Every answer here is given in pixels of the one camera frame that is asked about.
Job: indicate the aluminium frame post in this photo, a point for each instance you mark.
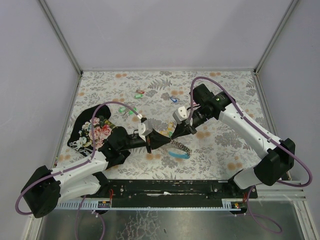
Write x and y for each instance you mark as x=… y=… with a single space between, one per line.
x=280 y=27
x=59 y=35

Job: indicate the right aluminium frame post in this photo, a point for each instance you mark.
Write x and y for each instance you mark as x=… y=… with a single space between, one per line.
x=280 y=27

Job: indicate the green key tag left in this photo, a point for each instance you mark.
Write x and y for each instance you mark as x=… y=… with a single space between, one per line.
x=122 y=109

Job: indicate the white cable duct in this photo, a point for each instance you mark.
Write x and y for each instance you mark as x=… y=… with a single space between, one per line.
x=87 y=204
x=234 y=206

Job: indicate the floral table mat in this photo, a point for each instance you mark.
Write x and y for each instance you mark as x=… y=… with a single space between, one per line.
x=218 y=152

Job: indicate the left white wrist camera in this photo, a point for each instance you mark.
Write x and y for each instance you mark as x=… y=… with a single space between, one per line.
x=144 y=128

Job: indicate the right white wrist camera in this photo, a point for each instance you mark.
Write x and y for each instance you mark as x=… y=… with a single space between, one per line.
x=180 y=115

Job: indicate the black floral cloth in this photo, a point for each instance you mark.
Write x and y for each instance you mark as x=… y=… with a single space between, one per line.
x=91 y=129

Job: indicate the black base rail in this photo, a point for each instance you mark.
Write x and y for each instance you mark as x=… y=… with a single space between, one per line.
x=169 y=193

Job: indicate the left aluminium frame post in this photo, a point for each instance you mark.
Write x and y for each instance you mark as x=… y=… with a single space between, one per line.
x=59 y=35

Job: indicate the left white cable duct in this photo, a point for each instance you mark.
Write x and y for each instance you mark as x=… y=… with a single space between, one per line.
x=87 y=204

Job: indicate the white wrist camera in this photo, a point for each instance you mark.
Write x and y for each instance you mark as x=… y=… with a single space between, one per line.
x=180 y=115
x=144 y=128

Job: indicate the yellow key tag upper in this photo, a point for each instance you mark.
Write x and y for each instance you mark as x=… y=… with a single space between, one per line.
x=170 y=126

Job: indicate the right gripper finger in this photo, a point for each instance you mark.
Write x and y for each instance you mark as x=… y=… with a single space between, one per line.
x=180 y=131
x=190 y=131

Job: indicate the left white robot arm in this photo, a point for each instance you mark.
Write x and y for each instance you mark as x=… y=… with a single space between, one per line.
x=46 y=188

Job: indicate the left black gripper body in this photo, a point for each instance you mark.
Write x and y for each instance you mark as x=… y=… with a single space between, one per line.
x=149 y=143

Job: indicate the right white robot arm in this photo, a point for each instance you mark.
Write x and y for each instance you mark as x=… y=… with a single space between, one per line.
x=276 y=154

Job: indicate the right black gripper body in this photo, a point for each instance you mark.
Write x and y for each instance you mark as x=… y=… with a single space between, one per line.
x=187 y=127

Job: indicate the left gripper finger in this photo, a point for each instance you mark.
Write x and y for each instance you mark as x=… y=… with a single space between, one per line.
x=155 y=144
x=157 y=138

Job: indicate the right white cable duct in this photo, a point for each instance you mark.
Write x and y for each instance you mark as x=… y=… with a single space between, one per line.
x=234 y=206

